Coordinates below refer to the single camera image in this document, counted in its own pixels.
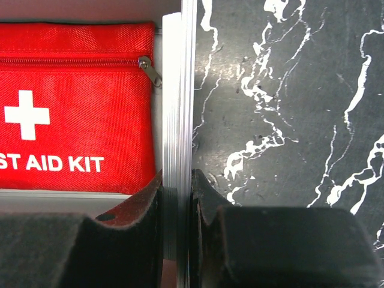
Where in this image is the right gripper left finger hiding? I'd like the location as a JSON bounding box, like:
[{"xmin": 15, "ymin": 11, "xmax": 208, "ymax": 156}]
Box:
[{"xmin": 1, "ymin": 174, "xmax": 163, "ymax": 287}]

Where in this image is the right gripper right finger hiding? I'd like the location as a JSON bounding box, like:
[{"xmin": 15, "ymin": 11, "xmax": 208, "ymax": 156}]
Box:
[{"xmin": 189, "ymin": 169, "xmax": 381, "ymax": 287}]

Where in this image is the red first aid pouch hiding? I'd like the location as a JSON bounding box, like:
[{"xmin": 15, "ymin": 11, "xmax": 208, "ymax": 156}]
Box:
[{"xmin": 1, "ymin": 22, "xmax": 160, "ymax": 195}]

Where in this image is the grey metal medicine case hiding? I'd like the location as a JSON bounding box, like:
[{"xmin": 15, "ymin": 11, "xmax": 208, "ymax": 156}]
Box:
[{"xmin": 1, "ymin": 1, "xmax": 196, "ymax": 287}]

